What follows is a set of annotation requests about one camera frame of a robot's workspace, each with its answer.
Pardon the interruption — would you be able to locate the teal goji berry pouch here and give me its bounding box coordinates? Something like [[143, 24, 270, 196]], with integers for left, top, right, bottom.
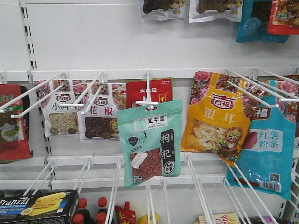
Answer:
[[117, 100, 183, 188]]

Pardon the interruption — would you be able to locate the black Franzzi cookie box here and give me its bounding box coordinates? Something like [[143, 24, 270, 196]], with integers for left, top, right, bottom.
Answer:
[[0, 189, 79, 224]]

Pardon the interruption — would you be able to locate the white centre display hook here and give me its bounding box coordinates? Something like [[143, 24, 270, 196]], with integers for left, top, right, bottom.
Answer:
[[135, 70, 159, 110]]

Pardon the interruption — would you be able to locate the white Sichuan pepper pouch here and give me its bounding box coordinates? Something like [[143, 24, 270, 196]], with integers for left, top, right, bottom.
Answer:
[[78, 83, 127, 141]]

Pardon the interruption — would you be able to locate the yellow white fungus pouch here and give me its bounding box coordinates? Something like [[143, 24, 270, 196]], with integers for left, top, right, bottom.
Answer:
[[181, 71, 250, 167]]

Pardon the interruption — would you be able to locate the white fennel seed pouch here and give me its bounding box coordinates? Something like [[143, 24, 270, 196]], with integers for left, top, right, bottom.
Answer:
[[37, 79, 87, 137]]

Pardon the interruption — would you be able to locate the white mushroom pouch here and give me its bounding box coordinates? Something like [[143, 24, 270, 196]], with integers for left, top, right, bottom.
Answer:
[[189, 0, 243, 23], [139, 0, 185, 21]]

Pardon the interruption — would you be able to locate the red spouted sauce pouch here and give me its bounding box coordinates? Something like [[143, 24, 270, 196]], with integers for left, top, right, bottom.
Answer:
[[114, 201, 137, 224]]

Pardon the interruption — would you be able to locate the yellow snack bag bottom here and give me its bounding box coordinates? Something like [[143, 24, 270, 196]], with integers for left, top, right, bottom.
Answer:
[[136, 211, 162, 224]]

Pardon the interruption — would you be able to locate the red-capped soy sauce bottle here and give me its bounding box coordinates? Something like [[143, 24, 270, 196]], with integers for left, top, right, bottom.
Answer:
[[72, 198, 95, 224]]

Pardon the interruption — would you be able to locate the blue sweet potato noodle pouch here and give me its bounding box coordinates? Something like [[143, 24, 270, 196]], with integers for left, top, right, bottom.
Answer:
[[227, 83, 298, 200]]

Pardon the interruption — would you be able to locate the cream Pocky style box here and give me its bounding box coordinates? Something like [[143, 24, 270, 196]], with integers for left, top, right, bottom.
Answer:
[[198, 213, 241, 224]]

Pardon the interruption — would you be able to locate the blue pouch top right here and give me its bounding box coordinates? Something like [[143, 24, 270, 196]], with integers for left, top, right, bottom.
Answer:
[[236, 0, 289, 43]]

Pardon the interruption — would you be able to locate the red snack bag far left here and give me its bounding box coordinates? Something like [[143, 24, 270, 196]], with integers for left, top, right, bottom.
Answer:
[[0, 96, 31, 163]]

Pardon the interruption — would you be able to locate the red pouch top right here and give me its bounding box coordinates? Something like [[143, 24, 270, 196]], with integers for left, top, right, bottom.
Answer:
[[268, 0, 299, 35]]

